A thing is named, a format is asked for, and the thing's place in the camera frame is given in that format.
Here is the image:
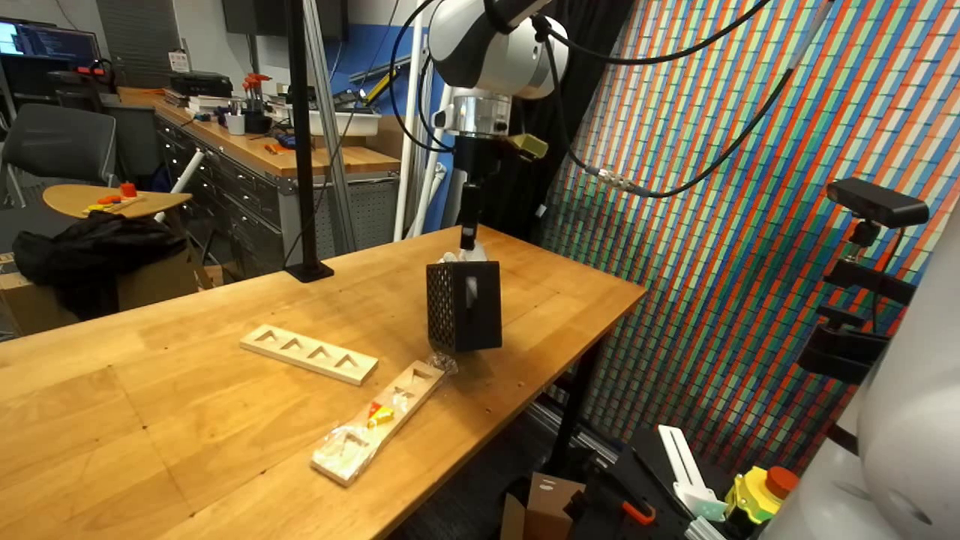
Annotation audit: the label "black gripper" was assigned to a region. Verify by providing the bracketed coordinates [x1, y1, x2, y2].
[452, 135, 502, 253]

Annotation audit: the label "black perforated box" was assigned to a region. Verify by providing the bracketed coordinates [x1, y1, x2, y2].
[424, 256, 508, 354]

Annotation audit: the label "white slanted pole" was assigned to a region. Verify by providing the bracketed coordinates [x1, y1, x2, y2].
[391, 0, 448, 242]

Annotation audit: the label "grey aluminium pole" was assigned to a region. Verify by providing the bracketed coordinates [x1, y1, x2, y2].
[300, 0, 365, 253]

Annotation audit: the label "white plastic bin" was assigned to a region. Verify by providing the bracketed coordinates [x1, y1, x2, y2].
[307, 106, 385, 140]

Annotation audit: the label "black stand pole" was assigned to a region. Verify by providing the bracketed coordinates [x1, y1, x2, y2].
[282, 0, 339, 285]

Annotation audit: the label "wooden board triangle cutouts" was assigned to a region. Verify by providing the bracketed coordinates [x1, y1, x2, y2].
[236, 320, 385, 386]

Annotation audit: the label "black metal table leg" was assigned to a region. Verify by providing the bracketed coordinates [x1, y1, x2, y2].
[545, 332, 616, 478]

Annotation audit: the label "wooden top workbench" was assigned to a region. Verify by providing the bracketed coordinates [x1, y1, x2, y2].
[107, 87, 402, 278]

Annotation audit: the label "wooden board coloured pieces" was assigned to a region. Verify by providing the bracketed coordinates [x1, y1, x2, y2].
[309, 357, 448, 488]

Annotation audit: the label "red black tool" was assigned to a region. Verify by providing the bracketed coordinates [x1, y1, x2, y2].
[236, 69, 276, 139]

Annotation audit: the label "open cardboard box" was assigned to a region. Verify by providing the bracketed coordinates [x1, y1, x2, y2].
[497, 472, 591, 540]

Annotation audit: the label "black case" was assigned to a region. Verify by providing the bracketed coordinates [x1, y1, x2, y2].
[166, 69, 235, 102]

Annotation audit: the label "brown cardboard box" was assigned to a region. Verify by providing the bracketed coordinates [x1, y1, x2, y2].
[116, 242, 228, 312]

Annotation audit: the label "orange objects on stool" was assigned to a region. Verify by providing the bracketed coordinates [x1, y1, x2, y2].
[91, 181, 145, 211]

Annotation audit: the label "black bag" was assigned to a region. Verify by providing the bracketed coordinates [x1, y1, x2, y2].
[9, 211, 193, 324]

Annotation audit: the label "round wooden stool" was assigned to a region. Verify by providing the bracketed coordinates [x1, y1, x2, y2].
[39, 181, 195, 226]

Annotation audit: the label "yellow red emergency stop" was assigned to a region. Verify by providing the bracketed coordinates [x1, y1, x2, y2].
[722, 462, 805, 532]

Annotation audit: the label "dark office chair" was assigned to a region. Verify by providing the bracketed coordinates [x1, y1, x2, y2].
[0, 102, 120, 212]

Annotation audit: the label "lit computer monitor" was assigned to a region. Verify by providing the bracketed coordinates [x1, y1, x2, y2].
[0, 14, 102, 69]

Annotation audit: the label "yellow-green wrist camera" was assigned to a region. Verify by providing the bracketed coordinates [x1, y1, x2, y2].
[503, 131, 553, 163]

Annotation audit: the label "black cable silver connector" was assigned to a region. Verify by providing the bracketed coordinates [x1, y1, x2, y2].
[538, 0, 837, 200]

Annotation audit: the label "white metal rail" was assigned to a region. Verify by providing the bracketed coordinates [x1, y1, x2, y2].
[655, 423, 730, 540]

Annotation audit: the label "orange handled clamp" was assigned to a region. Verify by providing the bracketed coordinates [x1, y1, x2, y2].
[597, 467, 663, 532]

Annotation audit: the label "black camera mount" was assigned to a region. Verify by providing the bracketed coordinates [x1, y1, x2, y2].
[794, 219, 917, 386]

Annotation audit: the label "black stereo camera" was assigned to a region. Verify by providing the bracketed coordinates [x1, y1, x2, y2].
[824, 176, 934, 231]

